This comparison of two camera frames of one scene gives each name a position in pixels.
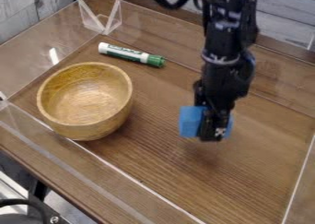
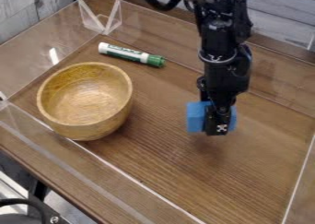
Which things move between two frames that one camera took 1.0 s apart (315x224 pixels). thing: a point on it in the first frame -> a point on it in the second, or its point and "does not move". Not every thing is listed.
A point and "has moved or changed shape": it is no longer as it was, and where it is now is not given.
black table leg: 39,191 does not move
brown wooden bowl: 84,98 does not move
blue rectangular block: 190,119 has moved or changed shape
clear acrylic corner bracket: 102,23 does not move
